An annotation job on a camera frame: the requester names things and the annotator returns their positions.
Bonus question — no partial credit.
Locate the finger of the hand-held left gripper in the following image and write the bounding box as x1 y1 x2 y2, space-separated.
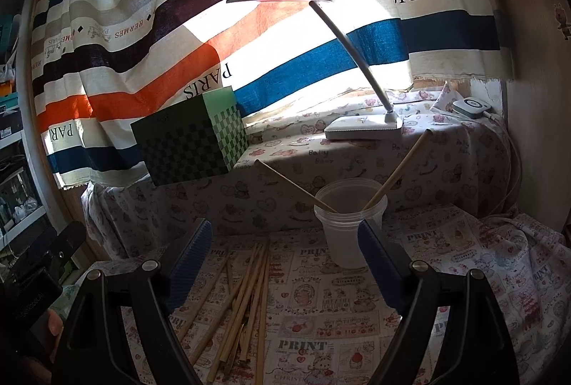
46 221 86 266

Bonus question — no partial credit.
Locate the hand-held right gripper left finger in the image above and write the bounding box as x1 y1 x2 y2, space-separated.
51 217 214 385

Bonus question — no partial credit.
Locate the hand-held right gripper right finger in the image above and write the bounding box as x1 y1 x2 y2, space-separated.
357 217 520 385

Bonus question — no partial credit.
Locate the clear plastic cup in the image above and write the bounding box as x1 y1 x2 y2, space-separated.
314 178 388 270

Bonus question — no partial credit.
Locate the bunch of bamboo chopsticks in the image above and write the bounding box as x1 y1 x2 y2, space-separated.
176 242 273 385

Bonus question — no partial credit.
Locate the bamboo chopstick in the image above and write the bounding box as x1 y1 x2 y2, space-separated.
255 159 338 214
362 129 433 211

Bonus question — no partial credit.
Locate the person's left hand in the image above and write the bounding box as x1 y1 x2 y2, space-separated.
27 310 67 385

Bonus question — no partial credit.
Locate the printed tablecloth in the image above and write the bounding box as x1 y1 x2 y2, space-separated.
80 88 571 385

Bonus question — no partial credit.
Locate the storage shelf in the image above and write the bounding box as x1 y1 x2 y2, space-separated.
0 10 54 261

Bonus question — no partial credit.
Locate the green checkered box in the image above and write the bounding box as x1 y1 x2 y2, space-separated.
130 86 249 188

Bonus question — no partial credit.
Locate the silver desk lamp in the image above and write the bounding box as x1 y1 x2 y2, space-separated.
226 0 404 141

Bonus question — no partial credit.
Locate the small white device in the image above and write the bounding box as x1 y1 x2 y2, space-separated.
452 97 494 119

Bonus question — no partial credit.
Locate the striped printed curtain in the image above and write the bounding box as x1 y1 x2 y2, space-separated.
29 0 516 191

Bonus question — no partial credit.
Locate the white cable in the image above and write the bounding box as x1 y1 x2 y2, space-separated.
488 112 524 218

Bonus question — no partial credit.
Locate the cartoon wall sticker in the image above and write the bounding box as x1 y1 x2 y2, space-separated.
553 3 571 40

